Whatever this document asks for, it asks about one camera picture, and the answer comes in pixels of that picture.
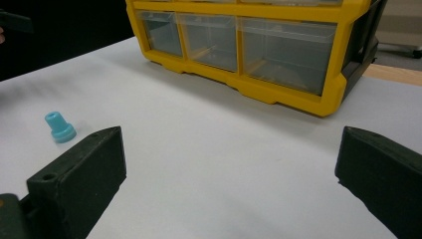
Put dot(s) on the white table cover sheet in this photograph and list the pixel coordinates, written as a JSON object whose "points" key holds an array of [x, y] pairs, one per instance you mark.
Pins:
{"points": [[215, 166]]}

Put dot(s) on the yellow and black organizer cabinet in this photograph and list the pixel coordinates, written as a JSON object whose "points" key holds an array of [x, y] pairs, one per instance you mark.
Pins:
{"points": [[252, 88]]}

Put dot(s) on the set of clear cabinet drawers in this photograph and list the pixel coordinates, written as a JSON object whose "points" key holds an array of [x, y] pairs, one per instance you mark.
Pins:
{"points": [[285, 53]]}

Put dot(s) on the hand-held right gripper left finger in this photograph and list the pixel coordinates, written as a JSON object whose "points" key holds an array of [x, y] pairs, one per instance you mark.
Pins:
{"points": [[76, 179]]}

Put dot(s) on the wooden table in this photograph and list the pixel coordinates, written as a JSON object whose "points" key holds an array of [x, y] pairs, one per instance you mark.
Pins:
{"points": [[394, 74]]}

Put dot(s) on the grey rolling stand base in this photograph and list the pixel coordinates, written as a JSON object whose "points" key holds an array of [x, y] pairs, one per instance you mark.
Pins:
{"points": [[403, 49]]}

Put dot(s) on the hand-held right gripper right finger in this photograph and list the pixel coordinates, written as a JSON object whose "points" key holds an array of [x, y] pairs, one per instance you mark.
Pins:
{"points": [[384, 176]]}

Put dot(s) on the blue rubber stopper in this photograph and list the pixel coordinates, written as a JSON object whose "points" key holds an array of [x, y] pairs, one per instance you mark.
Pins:
{"points": [[61, 131]]}

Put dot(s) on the black curtain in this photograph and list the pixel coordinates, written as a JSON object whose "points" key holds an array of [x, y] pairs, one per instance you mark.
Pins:
{"points": [[66, 30]]}

